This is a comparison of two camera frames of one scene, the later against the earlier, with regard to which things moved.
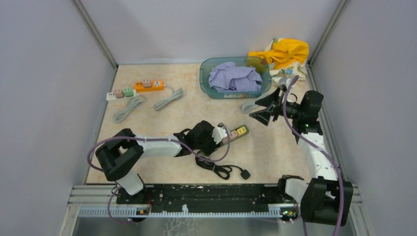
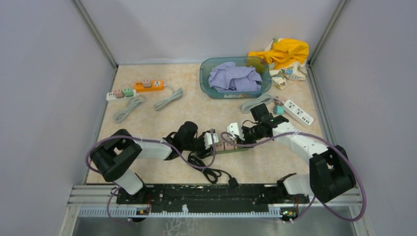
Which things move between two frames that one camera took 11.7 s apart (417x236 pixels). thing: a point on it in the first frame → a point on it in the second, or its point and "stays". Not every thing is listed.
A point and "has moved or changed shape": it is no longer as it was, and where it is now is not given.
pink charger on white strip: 119,93 stays
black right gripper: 263,116 → 246,141
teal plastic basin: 260,64 stays
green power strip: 233,139 has moved or changed shape
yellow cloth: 284,52 stays
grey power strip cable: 249,106 stays
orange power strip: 156,85 stays
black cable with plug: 223,170 → 211,174
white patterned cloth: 290,71 stays
